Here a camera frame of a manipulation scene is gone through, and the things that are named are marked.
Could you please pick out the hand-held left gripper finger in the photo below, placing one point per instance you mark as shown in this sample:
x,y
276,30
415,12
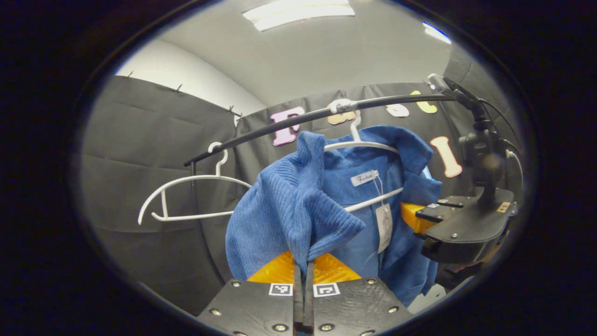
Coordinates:
x,y
298,298
309,298

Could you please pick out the white platform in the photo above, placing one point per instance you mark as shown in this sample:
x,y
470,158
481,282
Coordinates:
x,y
426,298

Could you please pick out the large ceiling light panel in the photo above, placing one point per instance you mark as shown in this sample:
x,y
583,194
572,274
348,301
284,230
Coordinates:
x,y
298,11

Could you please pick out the black backdrop cloth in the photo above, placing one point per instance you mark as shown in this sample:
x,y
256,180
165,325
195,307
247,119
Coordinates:
x,y
140,140

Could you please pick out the black clothes rack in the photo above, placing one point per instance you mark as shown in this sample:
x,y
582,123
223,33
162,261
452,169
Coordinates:
x,y
280,124

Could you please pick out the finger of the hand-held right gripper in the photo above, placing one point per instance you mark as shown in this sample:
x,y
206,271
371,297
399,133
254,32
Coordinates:
x,y
413,218
457,201

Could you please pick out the white plastic hanger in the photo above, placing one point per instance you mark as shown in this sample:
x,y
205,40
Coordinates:
x,y
373,144
196,178

